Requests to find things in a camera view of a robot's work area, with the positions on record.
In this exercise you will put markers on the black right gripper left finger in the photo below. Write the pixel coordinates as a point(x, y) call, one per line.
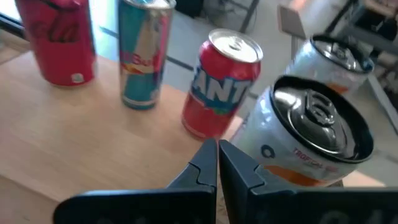
point(192, 202)

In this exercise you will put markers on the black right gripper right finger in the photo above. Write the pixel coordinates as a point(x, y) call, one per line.
point(280, 205)

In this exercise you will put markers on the white orange energy drink can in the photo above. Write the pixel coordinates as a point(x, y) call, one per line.
point(323, 68)
point(280, 149)

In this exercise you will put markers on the red Fanta strawberry can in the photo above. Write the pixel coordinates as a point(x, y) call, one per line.
point(217, 93)

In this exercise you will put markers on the blue silver Red Bull can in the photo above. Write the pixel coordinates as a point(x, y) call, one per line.
point(140, 62)

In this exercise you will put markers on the red Coca-Cola can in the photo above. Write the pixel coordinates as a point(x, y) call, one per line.
point(59, 56)

